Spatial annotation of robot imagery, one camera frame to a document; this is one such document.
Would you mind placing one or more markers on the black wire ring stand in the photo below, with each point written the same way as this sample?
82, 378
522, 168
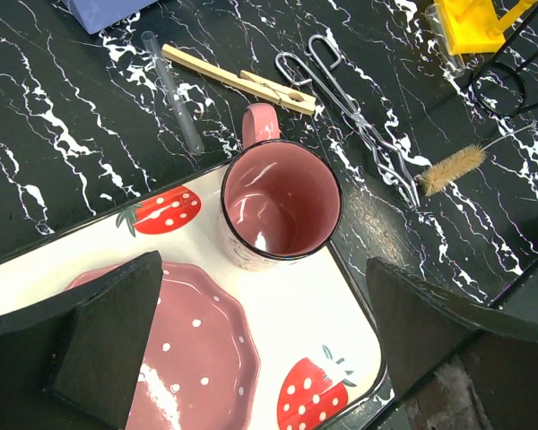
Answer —
500, 88

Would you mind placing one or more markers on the pink dotted plate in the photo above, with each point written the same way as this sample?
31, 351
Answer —
200, 365

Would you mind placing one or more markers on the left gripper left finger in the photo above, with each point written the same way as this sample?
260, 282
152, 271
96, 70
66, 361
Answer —
72, 361

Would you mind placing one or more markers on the pink enamel mug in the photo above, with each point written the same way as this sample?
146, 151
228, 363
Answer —
279, 201

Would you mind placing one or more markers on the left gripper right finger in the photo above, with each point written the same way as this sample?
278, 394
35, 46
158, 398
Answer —
420, 325

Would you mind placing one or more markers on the wooden test tube clamp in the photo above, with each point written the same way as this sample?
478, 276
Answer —
248, 82

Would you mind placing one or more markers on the metal crucible tongs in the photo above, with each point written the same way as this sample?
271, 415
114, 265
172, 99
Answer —
386, 156

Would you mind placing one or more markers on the glass tube near clamp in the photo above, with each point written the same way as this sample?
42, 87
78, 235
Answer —
184, 119

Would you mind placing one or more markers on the yellow test tube rack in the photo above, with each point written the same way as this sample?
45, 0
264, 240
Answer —
473, 26

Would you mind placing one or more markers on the test tube brush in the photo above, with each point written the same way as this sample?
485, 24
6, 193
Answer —
438, 176

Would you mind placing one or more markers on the blue plastic box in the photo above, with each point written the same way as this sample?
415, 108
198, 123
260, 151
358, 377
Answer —
96, 15

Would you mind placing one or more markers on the strawberry pattern tray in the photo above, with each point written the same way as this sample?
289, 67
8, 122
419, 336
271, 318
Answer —
317, 348

